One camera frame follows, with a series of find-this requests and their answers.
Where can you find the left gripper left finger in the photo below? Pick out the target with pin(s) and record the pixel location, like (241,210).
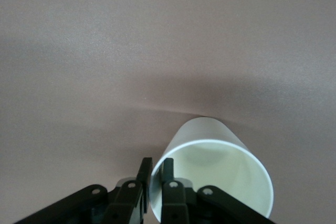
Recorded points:
(123,203)

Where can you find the white paper-like cup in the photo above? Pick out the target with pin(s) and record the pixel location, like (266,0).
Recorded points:
(223,182)

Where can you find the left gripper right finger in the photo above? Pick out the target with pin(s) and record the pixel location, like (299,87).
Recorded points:
(174,203)

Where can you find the brown table cover sheet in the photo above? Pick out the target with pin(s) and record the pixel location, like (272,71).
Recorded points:
(105,51)

